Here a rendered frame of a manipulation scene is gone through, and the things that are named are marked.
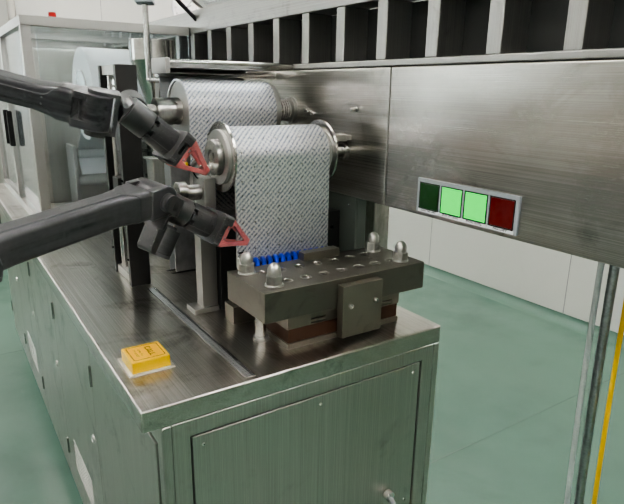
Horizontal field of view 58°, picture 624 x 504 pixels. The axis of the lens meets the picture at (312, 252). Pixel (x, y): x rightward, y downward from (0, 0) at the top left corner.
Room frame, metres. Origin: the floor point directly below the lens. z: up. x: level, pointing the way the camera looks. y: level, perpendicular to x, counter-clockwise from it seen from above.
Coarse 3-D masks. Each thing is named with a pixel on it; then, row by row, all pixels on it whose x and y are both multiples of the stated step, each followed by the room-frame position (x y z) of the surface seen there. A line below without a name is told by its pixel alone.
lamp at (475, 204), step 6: (468, 192) 1.05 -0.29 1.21; (468, 198) 1.05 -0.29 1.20; (474, 198) 1.04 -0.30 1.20; (480, 198) 1.03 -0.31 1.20; (486, 198) 1.02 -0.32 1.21; (468, 204) 1.05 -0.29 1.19; (474, 204) 1.04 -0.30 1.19; (480, 204) 1.03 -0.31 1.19; (468, 210) 1.05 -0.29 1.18; (474, 210) 1.04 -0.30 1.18; (480, 210) 1.03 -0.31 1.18; (468, 216) 1.05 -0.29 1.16; (474, 216) 1.04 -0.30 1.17; (480, 216) 1.03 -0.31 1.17
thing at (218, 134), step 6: (216, 132) 1.21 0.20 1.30; (222, 132) 1.19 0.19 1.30; (210, 138) 1.23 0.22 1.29; (216, 138) 1.21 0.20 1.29; (222, 138) 1.18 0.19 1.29; (222, 144) 1.18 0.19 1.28; (228, 144) 1.17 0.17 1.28; (330, 144) 1.30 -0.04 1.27; (228, 150) 1.16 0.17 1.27; (330, 150) 1.30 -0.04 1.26; (228, 156) 1.16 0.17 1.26; (330, 156) 1.30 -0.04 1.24; (228, 162) 1.16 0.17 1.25; (330, 162) 1.30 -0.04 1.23; (228, 168) 1.16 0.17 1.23; (210, 174) 1.24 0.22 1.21; (222, 174) 1.19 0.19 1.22; (228, 174) 1.17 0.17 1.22; (216, 180) 1.21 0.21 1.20; (222, 180) 1.19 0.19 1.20
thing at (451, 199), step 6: (444, 192) 1.10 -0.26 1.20; (450, 192) 1.09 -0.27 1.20; (456, 192) 1.08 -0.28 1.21; (444, 198) 1.10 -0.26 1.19; (450, 198) 1.09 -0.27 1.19; (456, 198) 1.08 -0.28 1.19; (444, 204) 1.10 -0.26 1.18; (450, 204) 1.09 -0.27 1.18; (456, 204) 1.08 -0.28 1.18; (444, 210) 1.10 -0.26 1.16; (450, 210) 1.09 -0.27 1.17; (456, 210) 1.08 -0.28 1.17
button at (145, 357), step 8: (144, 344) 0.98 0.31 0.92; (152, 344) 0.98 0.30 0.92; (160, 344) 0.98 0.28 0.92; (128, 352) 0.94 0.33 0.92; (136, 352) 0.95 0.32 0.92; (144, 352) 0.95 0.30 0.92; (152, 352) 0.95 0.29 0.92; (160, 352) 0.95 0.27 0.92; (128, 360) 0.92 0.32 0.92; (136, 360) 0.91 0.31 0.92; (144, 360) 0.92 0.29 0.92; (152, 360) 0.92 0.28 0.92; (160, 360) 0.93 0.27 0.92; (168, 360) 0.94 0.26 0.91; (128, 368) 0.92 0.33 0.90; (136, 368) 0.91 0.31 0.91; (144, 368) 0.91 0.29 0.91; (152, 368) 0.92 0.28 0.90
